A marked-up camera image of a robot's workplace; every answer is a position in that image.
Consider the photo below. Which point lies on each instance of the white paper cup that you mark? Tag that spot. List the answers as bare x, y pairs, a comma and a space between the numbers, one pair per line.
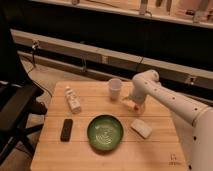
114, 86

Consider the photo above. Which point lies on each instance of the white sponge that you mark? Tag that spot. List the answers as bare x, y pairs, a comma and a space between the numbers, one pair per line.
142, 128

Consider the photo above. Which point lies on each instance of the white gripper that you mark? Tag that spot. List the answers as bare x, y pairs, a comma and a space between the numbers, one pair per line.
137, 97

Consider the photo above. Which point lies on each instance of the black office chair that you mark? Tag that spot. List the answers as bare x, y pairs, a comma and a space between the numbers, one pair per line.
18, 96

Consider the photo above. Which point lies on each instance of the white plastic bottle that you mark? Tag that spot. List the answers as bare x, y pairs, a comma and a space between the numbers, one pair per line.
72, 100

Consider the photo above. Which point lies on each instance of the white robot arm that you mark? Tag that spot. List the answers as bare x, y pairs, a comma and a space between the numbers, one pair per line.
196, 113

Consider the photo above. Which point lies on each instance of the black rectangular block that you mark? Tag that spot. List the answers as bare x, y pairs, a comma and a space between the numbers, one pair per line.
66, 130

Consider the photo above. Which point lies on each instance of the green ceramic bowl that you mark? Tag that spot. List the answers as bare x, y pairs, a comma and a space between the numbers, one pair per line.
105, 133

